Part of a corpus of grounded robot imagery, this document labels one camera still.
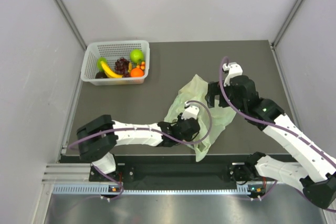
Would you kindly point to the light green starfruit slice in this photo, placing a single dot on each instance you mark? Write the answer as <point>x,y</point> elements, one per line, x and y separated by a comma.
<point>99,63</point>

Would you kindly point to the green apple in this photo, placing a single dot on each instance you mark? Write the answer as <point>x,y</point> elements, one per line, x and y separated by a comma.
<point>136,56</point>

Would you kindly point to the aluminium frame rail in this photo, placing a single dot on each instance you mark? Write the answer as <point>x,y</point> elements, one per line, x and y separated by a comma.
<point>66,173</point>

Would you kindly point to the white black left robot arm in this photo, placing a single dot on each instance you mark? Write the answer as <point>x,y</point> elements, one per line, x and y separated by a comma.
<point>102,134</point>

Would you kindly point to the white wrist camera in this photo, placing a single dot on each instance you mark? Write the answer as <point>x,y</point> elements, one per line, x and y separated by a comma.
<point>232,70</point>
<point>190,112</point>

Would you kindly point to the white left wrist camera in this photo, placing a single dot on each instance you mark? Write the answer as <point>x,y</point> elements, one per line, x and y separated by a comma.
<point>190,112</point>

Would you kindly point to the white perforated plastic basket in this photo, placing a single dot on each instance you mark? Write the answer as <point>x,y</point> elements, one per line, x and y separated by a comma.
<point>112,51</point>

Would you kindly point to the orange fruit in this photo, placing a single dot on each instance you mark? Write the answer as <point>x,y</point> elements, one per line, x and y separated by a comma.
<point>136,73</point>

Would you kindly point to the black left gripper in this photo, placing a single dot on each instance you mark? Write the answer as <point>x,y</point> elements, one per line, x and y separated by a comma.
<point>179,118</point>

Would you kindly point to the small orange berry cluster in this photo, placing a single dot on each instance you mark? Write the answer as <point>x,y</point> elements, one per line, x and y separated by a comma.
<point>141,65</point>

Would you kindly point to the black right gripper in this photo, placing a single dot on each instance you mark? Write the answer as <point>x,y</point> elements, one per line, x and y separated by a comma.
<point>213,89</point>

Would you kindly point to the light green plastic bag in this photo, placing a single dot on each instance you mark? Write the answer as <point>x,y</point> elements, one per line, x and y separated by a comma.
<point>218,118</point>

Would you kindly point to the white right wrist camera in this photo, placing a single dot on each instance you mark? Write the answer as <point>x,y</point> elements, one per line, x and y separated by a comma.
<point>232,70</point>

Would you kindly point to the grey slotted cable duct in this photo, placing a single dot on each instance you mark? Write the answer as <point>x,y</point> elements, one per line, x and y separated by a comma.
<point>105,189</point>

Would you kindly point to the dark purple plum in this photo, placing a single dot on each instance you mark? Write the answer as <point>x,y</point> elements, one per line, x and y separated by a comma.
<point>101,75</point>

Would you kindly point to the yellow banana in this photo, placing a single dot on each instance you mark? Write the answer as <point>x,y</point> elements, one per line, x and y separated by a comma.
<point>110,73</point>

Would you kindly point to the dark purple grape bunch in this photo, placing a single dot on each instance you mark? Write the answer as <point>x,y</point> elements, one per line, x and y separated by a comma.
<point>123,66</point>

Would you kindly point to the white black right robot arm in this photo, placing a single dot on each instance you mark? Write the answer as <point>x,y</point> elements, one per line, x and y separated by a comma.
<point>313,172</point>

